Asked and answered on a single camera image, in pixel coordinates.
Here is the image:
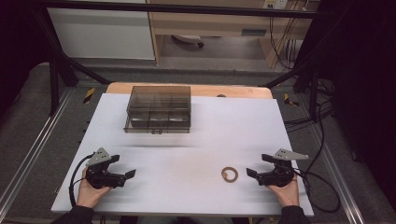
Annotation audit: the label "black yellow striped tape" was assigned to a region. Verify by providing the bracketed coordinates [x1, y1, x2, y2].
[82, 87, 96, 105]
[283, 92, 300, 107]

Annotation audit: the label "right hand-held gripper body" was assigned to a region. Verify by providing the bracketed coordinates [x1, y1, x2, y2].
[256, 148, 310, 189]

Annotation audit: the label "hanging black cables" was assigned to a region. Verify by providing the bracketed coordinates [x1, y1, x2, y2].
[268, 0, 309, 70]

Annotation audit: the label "white wall socket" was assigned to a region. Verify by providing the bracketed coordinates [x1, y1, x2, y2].
[262, 0, 290, 10]

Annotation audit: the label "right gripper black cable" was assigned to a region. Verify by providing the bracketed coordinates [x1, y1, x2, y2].
[292, 167, 341, 215]

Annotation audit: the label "white cabinet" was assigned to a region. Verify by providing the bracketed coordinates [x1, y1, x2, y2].
[47, 0, 156, 61]

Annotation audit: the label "light wooden desk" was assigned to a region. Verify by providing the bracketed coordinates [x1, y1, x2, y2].
[145, 0, 321, 68]

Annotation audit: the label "black metal frame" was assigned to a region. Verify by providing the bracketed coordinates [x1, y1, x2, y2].
[29, 0, 326, 118]

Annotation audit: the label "white table board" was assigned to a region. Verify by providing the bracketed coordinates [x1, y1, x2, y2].
[50, 92, 315, 217]

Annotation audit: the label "black floor cables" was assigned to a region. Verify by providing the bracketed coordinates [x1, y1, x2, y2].
[283, 78, 335, 134]

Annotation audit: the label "aluminium floor rail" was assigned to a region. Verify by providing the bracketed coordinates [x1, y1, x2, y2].
[0, 88, 75, 216]
[309, 122, 366, 224]

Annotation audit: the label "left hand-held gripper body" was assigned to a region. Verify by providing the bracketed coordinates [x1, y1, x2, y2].
[85, 147, 127, 189]

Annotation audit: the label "person's right hand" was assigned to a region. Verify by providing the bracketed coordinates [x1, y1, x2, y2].
[267, 173, 301, 208]

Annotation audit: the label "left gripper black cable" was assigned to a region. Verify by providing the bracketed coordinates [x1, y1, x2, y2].
[68, 153, 95, 208]

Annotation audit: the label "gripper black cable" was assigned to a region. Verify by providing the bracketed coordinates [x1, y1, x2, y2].
[292, 167, 341, 215]
[68, 153, 95, 208]

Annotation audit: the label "black curtain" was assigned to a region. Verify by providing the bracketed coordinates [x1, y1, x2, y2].
[0, 0, 52, 113]
[298, 0, 396, 203]

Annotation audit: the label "brown ring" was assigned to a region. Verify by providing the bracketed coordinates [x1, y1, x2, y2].
[220, 166, 240, 184]

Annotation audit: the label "dark transparent drawer box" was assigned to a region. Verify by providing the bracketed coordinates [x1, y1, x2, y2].
[123, 85, 192, 135]

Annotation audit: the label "office chair base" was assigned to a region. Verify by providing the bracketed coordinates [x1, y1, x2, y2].
[171, 34, 205, 49]

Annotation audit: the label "person's left hand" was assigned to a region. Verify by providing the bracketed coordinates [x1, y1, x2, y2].
[76, 167, 112, 209]

